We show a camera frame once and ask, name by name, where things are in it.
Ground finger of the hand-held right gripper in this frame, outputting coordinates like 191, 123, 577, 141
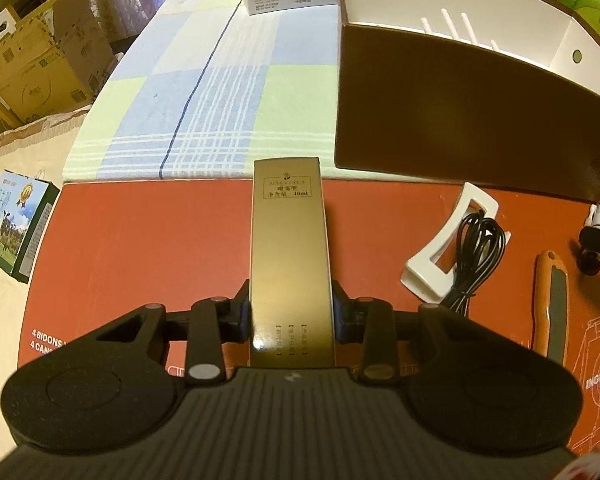
579, 225, 600, 276

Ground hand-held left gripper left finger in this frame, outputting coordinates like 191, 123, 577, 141
95, 280, 253, 386

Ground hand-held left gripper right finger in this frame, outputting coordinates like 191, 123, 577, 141
330, 280, 486, 386

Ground orange handled tool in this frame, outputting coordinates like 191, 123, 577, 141
532, 250, 571, 368

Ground white phone stand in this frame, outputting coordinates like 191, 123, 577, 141
400, 182, 501, 303

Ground pale tall carton box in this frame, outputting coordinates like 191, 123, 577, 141
249, 157, 338, 368

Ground black cable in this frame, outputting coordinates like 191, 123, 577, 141
437, 210, 512, 318

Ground brown storage box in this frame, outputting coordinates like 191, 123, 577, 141
334, 0, 600, 198

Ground white router with antennas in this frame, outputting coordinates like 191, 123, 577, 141
420, 7, 503, 53

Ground red printed cardboard sheet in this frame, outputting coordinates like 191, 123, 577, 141
17, 177, 600, 461

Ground plaid tablecloth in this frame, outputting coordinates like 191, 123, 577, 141
62, 0, 351, 183

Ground beige patterned bedsheet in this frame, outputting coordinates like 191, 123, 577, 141
0, 105, 96, 461

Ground green landscape printed box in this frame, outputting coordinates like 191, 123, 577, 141
0, 169, 61, 281

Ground brown cardboard box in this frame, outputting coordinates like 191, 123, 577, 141
0, 0, 116, 128

